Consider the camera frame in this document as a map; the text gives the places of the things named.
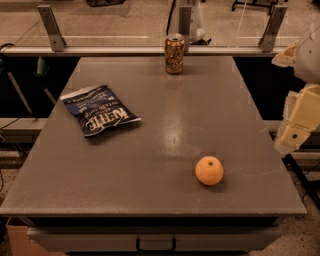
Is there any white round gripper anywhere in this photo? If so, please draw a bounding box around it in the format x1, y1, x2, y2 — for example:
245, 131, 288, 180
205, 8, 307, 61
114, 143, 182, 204
271, 23, 320, 155

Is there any blue Kettle chip bag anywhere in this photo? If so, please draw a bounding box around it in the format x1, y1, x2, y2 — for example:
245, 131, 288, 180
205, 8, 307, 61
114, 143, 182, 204
60, 85, 141, 137

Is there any black stand leg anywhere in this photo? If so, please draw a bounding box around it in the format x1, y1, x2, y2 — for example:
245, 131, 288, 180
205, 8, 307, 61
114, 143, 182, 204
282, 154, 320, 210

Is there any orange fruit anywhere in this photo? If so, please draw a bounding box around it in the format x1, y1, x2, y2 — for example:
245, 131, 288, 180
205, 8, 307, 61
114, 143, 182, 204
195, 156, 224, 186

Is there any brown soda can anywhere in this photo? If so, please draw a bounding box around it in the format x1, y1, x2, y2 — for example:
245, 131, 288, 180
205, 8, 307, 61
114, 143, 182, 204
164, 34, 185, 74

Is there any grey table drawer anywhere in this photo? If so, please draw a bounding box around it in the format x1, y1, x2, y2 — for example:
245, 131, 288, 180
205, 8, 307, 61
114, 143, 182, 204
27, 226, 281, 253

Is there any right metal bracket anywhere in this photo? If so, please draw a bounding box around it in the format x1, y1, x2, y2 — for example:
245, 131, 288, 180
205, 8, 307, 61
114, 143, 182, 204
258, 5, 288, 52

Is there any metal bracket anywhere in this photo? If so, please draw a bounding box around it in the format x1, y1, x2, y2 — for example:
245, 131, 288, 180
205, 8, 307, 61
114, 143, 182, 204
37, 5, 66, 52
258, 5, 288, 52
179, 6, 192, 52

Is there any middle metal bracket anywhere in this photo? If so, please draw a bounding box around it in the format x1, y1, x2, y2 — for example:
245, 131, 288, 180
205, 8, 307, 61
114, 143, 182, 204
179, 6, 192, 52

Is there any black drawer handle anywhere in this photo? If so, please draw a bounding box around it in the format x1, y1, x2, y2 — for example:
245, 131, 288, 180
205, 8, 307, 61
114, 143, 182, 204
135, 238, 176, 253

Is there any left metal bracket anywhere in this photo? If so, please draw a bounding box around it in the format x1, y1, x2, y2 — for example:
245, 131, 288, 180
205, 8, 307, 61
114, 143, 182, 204
37, 5, 66, 52

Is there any horizontal metal rail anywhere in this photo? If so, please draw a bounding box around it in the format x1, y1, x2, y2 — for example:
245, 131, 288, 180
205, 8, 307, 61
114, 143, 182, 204
1, 46, 285, 57

